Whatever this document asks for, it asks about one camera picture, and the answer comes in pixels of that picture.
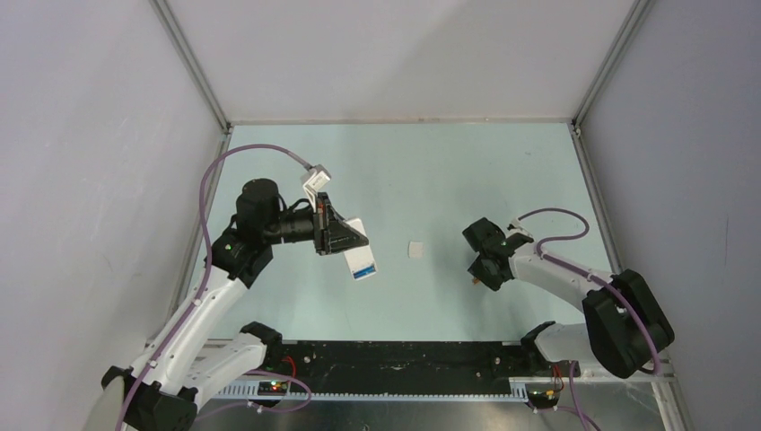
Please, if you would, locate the white remote control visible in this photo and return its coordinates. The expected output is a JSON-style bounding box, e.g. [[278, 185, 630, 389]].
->
[[343, 217, 377, 276]]

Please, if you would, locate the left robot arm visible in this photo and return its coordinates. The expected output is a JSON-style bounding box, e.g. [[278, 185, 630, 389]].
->
[[102, 179, 377, 430]]

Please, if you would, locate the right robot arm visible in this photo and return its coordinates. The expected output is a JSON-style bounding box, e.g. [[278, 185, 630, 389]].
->
[[462, 217, 675, 379]]

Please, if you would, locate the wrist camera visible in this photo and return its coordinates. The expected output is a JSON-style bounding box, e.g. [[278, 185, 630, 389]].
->
[[505, 217, 535, 243], [301, 164, 332, 209]]

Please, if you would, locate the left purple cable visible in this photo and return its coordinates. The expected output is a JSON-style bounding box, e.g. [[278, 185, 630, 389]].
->
[[116, 144, 313, 431]]

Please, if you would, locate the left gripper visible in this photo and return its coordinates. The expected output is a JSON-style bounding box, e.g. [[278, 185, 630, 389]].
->
[[263, 192, 368, 255]]

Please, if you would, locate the white battery cover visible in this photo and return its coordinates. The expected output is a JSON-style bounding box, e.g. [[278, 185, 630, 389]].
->
[[407, 242, 424, 259]]

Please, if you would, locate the purple cable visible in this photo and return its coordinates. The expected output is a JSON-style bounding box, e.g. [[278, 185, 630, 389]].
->
[[116, 144, 313, 431], [513, 207, 664, 376]]

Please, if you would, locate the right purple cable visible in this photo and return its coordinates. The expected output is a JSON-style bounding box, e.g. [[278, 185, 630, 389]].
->
[[513, 207, 664, 376]]

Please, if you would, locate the controller board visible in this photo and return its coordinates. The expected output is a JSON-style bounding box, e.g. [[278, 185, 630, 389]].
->
[[528, 389, 562, 405], [257, 381, 289, 397]]

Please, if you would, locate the left controller board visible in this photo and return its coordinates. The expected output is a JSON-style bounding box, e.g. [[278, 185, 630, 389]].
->
[[257, 381, 289, 397]]

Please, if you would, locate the blue battery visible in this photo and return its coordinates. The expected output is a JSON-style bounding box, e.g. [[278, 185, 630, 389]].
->
[[352, 265, 377, 280]]

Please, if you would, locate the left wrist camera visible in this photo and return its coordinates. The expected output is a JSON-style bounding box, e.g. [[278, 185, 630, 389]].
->
[[301, 164, 332, 209]]

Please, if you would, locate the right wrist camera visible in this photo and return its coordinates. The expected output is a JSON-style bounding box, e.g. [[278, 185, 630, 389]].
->
[[505, 217, 535, 243]]

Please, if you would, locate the right controller board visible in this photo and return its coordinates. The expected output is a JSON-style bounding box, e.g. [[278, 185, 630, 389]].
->
[[528, 389, 562, 405]]

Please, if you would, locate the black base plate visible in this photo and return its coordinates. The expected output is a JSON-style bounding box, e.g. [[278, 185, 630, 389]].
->
[[262, 341, 553, 396]]

